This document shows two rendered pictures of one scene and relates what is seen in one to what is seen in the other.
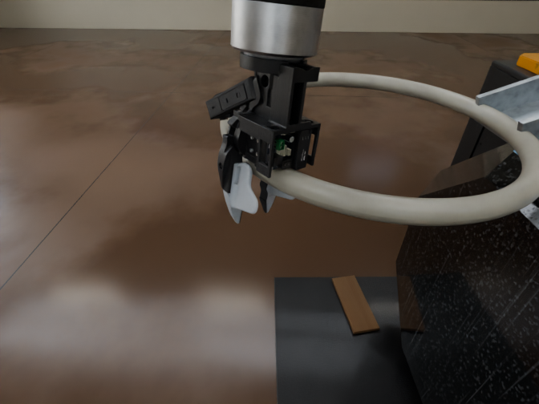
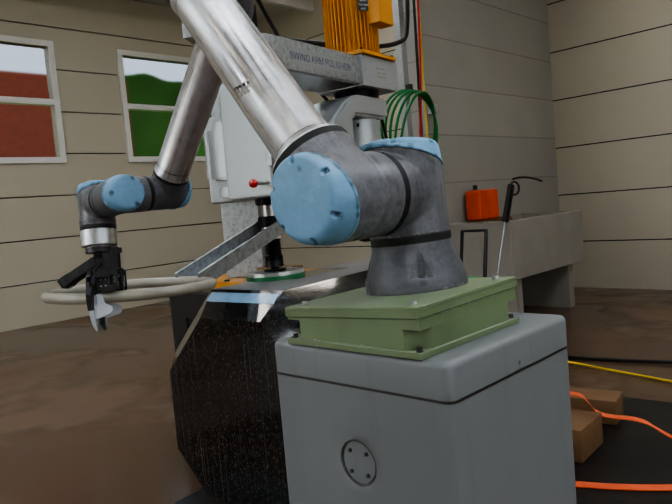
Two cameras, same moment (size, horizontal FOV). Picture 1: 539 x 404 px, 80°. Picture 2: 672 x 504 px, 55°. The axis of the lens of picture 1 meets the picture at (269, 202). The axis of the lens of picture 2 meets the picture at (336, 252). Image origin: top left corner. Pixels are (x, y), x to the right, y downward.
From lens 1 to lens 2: 1.47 m
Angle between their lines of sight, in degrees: 56
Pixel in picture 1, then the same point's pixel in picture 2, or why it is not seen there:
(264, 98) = (101, 263)
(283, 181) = (120, 294)
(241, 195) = (101, 309)
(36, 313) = not seen: outside the picture
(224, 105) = (75, 275)
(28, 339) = not seen: outside the picture
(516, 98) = (192, 271)
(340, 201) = (148, 291)
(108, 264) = not seen: outside the picture
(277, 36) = (108, 237)
